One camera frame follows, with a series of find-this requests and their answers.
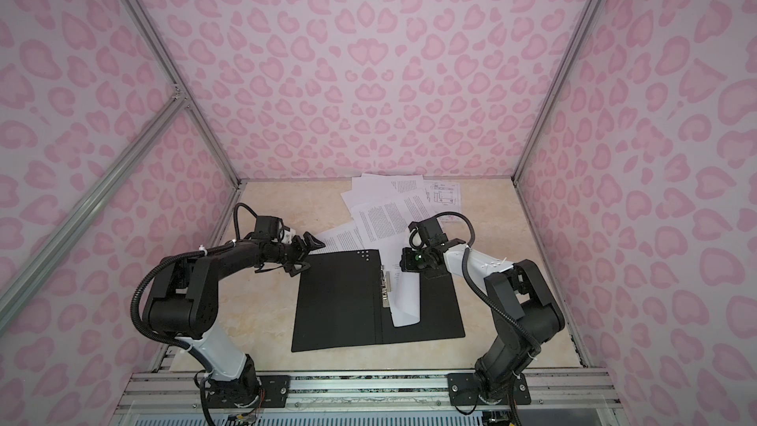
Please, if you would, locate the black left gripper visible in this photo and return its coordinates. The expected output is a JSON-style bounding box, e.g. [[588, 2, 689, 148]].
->
[[270, 232, 324, 276]]

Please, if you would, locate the large text paper sheet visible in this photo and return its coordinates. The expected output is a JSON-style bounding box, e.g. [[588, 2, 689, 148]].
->
[[350, 191, 433, 265]]

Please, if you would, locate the orange and black folder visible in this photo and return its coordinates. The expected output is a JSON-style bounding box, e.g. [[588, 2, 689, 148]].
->
[[291, 250, 465, 353]]

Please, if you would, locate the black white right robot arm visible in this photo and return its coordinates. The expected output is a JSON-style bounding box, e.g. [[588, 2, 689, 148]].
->
[[399, 240, 566, 402]]

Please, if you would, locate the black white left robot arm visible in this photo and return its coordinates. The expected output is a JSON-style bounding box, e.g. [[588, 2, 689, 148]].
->
[[130, 232, 325, 390]]

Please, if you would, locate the technical drawing paper sheet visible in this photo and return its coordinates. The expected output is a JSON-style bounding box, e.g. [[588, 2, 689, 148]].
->
[[423, 181, 462, 215]]

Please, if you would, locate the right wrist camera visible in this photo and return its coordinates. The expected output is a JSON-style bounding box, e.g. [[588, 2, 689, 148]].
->
[[408, 216, 449, 250]]

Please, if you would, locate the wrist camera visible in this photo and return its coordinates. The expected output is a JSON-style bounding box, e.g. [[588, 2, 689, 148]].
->
[[408, 216, 449, 250], [248, 215, 296, 244]]

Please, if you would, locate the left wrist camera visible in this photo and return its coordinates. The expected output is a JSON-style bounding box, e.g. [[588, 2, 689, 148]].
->
[[248, 215, 296, 244]]

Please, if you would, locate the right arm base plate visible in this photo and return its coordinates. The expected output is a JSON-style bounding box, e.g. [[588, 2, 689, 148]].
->
[[446, 372, 532, 407]]

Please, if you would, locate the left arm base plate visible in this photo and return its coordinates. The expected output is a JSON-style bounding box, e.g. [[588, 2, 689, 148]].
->
[[202, 375, 292, 409]]

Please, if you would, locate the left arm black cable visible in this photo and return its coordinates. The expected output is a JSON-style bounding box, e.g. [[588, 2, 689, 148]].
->
[[129, 202, 261, 426]]

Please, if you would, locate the aluminium corner frame post left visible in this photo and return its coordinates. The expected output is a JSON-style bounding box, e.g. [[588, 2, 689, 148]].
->
[[119, 0, 242, 189]]

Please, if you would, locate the aluminium corner frame post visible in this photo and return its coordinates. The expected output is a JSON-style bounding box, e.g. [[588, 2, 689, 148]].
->
[[512, 0, 607, 187], [119, 0, 242, 189]]

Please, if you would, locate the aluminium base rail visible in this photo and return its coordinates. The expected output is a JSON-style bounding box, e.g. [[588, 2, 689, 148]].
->
[[111, 368, 629, 425]]

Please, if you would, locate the diagonal aluminium frame bar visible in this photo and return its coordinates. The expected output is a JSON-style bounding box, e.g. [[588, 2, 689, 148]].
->
[[1, 92, 186, 333]]

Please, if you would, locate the aluminium corner frame post right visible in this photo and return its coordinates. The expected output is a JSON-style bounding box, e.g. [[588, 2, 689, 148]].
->
[[512, 0, 607, 187]]

